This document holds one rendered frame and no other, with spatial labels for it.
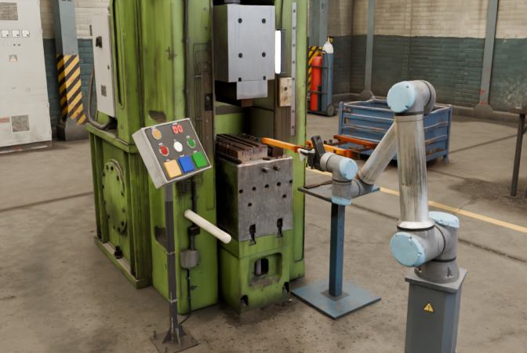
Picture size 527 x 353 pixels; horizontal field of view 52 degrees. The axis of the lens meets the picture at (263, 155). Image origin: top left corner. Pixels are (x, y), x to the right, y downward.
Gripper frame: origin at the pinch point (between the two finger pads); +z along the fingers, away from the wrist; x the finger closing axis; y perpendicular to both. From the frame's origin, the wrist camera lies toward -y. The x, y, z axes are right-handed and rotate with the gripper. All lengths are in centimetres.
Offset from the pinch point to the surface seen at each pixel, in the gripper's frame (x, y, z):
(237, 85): -12, -28, 42
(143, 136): -73, -10, 25
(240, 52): -9, -45, 43
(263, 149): 4.7, 9.5, 41.5
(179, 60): -39, -41, 56
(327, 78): 491, 44, 559
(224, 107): 7, -8, 90
